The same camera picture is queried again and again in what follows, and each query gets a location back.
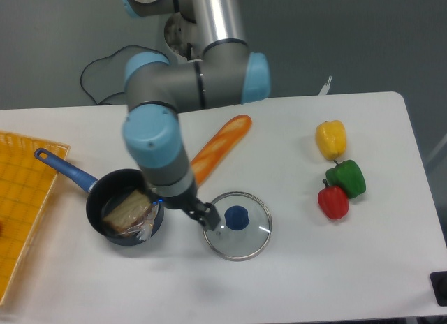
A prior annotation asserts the orange baguette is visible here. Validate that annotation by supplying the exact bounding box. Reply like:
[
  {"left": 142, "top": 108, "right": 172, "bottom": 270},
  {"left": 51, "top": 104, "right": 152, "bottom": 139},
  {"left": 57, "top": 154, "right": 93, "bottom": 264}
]
[{"left": 191, "top": 115, "right": 252, "bottom": 186}]

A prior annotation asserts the yellow bell pepper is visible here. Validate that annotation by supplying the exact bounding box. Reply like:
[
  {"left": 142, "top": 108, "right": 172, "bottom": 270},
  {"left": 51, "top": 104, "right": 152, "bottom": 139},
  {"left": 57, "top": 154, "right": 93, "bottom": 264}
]
[{"left": 315, "top": 120, "right": 347, "bottom": 161}]

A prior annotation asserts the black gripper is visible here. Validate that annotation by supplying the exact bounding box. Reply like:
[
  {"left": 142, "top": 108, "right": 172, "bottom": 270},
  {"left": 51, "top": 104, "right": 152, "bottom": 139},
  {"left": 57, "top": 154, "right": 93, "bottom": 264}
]
[{"left": 146, "top": 184, "right": 221, "bottom": 231}]

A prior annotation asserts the glass pot lid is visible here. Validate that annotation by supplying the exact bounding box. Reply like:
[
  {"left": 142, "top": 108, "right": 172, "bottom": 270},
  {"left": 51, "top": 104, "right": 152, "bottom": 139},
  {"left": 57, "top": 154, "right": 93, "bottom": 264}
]
[{"left": 203, "top": 191, "right": 272, "bottom": 261}]

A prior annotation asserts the toast slice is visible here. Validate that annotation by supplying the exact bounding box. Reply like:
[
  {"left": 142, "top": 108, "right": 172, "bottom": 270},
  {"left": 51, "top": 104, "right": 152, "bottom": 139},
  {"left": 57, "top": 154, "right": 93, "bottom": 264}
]
[{"left": 103, "top": 190, "right": 160, "bottom": 241}]

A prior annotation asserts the green bell pepper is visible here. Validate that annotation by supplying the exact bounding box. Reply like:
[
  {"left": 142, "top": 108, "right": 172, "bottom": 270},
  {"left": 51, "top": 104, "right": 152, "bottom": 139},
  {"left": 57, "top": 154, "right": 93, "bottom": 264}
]
[{"left": 325, "top": 160, "right": 367, "bottom": 199}]

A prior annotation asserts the black corner device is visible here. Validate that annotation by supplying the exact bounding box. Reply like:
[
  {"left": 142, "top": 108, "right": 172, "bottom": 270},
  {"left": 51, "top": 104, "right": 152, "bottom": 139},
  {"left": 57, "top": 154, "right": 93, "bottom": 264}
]
[{"left": 430, "top": 271, "right": 447, "bottom": 307}]

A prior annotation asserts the dark blue saucepan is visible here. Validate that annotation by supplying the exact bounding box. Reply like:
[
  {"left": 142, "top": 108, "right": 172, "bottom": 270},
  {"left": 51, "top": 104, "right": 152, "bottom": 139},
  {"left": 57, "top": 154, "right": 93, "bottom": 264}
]
[{"left": 34, "top": 148, "right": 164, "bottom": 246}]

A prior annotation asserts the red bell pepper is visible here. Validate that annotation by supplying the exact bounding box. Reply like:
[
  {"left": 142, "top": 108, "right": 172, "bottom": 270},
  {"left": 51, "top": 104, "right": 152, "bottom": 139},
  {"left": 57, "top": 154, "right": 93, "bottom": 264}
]
[{"left": 317, "top": 179, "right": 349, "bottom": 220}]

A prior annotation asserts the yellow woven basket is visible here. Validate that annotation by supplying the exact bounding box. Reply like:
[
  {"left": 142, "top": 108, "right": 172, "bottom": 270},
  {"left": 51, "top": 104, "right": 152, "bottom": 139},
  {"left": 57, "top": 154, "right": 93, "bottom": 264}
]
[{"left": 1, "top": 131, "right": 71, "bottom": 304}]

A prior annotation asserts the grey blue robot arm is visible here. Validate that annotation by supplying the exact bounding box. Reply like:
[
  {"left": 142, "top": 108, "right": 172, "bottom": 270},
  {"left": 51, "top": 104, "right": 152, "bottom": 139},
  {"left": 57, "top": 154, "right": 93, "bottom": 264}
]
[{"left": 122, "top": 0, "right": 271, "bottom": 230}]

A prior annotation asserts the black cable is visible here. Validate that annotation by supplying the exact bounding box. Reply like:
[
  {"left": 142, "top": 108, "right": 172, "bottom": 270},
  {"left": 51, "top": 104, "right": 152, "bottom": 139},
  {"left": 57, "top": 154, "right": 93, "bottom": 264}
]
[{"left": 80, "top": 44, "right": 165, "bottom": 105}]

